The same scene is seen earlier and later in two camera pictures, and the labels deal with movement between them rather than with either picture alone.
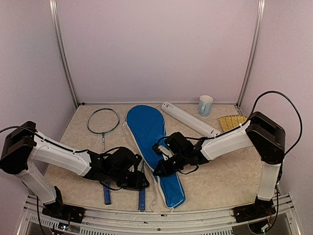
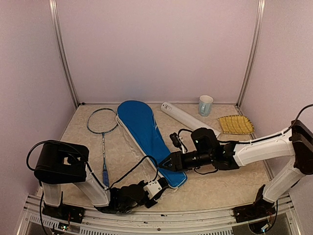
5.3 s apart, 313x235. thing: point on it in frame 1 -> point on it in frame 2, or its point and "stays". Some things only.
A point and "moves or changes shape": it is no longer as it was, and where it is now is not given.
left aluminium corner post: x=62 y=49 stays
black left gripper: x=137 y=183 -> x=154 y=201
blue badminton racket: x=101 y=121 stays
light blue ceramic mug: x=205 y=105 stays
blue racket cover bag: x=146 y=128 moves or changes shape
